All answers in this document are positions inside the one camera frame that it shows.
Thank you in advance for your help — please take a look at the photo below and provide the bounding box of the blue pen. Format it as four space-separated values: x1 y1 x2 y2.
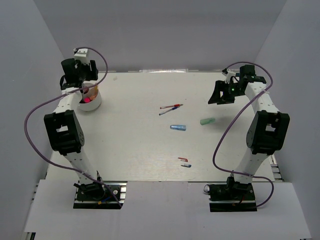
158 106 180 116

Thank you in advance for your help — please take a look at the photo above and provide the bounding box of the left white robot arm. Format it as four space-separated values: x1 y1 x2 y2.
44 57 106 200

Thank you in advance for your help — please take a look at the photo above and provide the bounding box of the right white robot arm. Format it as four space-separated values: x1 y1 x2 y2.
208 62 290 200

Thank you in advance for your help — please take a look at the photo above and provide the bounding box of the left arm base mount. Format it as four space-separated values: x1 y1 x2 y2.
73 182 127 210

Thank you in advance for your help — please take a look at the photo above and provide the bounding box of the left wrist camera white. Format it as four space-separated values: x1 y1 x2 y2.
73 48 90 66

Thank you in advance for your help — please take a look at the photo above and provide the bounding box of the white round organizer container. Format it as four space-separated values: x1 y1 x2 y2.
78 81 102 112

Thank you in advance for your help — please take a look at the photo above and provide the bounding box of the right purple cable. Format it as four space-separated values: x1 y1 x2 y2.
211 61 275 207

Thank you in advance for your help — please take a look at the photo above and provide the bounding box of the pink black highlighter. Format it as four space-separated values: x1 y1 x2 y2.
84 97 91 103

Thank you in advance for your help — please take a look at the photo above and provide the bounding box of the pink glue bottle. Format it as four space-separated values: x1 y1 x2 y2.
83 87 89 94

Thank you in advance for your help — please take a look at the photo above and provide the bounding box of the grey orange highlighter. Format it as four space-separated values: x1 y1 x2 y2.
89 86 99 101

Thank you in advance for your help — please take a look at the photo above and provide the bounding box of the blue translucent cap case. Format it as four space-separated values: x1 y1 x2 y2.
170 124 187 131

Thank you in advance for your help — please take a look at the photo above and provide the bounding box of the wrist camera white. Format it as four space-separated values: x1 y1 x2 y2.
222 68 237 84
73 48 90 66

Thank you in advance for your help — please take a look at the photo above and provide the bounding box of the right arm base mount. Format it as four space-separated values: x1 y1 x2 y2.
203 183 257 213

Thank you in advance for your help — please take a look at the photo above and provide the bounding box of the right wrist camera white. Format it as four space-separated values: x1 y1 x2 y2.
222 68 237 84

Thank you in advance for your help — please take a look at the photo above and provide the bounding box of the red pen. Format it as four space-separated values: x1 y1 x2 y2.
160 104 184 109

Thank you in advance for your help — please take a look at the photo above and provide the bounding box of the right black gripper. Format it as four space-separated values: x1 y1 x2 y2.
208 80 244 105

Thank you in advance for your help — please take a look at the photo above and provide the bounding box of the green eraser case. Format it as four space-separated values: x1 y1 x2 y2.
200 117 216 126

